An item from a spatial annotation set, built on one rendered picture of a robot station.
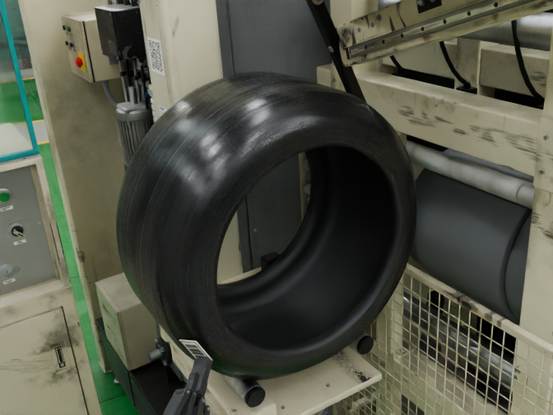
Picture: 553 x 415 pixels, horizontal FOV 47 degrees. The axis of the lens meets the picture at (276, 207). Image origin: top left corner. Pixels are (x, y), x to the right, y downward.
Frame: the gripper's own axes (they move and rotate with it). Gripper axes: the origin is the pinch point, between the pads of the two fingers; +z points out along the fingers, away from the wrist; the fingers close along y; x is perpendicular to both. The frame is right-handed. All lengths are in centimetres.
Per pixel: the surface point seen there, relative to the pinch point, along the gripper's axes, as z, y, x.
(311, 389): 15.7, 34.7, 2.5
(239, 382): 7.9, 16.0, -3.2
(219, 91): 41, -29, 12
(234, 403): 5.5, 20.0, -6.4
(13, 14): 689, 91, -603
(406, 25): 64, -16, 42
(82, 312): 110, 99, -176
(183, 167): 21.7, -28.5, 9.8
